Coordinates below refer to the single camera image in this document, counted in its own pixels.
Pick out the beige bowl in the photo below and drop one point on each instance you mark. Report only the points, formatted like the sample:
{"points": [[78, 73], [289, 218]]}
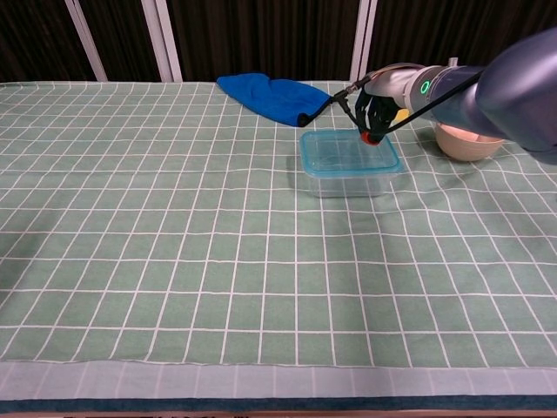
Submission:
{"points": [[465, 150]]}

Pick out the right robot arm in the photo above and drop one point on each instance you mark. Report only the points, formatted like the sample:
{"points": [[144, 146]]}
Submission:
{"points": [[509, 96]]}

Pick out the translucent blue square lid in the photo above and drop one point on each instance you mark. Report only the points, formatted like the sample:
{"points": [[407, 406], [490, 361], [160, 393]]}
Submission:
{"points": [[339, 152]]}

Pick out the clear plastic container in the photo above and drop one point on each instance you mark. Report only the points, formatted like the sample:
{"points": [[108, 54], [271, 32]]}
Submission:
{"points": [[348, 187]]}

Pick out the dark pleated curtain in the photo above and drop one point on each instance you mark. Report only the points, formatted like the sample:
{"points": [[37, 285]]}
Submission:
{"points": [[261, 35]]}

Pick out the yellow cube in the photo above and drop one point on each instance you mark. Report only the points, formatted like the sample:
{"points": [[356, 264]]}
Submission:
{"points": [[403, 115]]}

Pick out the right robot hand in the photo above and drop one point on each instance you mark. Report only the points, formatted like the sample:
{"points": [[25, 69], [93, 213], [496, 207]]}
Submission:
{"points": [[391, 82]]}

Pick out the green checked tablecloth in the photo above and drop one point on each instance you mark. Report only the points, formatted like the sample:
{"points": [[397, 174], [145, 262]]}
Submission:
{"points": [[130, 217]]}

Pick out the blue cloth pouch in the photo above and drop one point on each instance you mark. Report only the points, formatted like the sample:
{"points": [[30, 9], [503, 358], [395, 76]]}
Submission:
{"points": [[270, 98]]}

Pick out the white metal frame post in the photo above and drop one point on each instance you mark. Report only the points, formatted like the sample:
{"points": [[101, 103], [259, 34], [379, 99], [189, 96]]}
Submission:
{"points": [[87, 43], [163, 43], [363, 43]]}

